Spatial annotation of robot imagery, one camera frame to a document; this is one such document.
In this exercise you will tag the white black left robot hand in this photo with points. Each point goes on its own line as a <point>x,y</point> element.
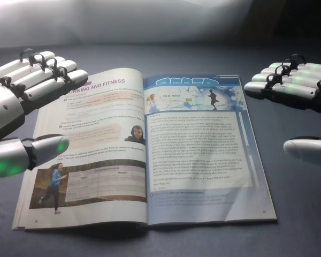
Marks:
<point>5,109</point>

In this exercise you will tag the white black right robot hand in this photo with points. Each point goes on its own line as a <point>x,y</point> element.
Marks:
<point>289,85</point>

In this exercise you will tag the open textbook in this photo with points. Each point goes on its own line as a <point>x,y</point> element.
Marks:
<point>192,150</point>

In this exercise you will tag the grey table cloth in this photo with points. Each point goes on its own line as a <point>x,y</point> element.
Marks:
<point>297,214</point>

